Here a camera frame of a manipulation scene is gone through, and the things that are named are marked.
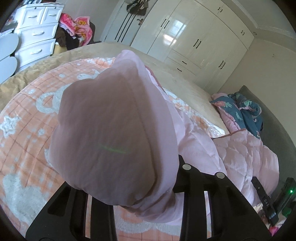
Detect white drawer chest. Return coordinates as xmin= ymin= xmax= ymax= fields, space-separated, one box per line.
xmin=14 ymin=3 xmax=64 ymax=71

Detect hanging bags on door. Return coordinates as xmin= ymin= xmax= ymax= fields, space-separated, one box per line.
xmin=126 ymin=0 xmax=149 ymax=16

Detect white glossy wardrobe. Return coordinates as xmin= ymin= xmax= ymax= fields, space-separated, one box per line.
xmin=131 ymin=1 xmax=254 ymax=94

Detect orange white fleece blanket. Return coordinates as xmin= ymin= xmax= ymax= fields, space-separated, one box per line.
xmin=1 ymin=57 xmax=229 ymax=240

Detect pink cartoon blanket pile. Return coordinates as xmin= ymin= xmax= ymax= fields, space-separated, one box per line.
xmin=59 ymin=13 xmax=93 ymax=46

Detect white bedroom door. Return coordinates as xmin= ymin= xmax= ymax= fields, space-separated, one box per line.
xmin=100 ymin=1 xmax=157 ymax=46

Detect pink quilted jacket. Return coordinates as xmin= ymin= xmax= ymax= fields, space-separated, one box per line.
xmin=48 ymin=50 xmax=280 ymax=225

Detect beige bed sheet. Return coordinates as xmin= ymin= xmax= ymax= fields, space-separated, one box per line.
xmin=1 ymin=42 xmax=229 ymax=134

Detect teal pink floral duvet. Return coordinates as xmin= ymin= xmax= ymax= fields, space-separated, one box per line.
xmin=210 ymin=92 xmax=263 ymax=139

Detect white rounded desk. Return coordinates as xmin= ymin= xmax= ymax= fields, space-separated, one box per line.
xmin=0 ymin=33 xmax=19 ymax=83

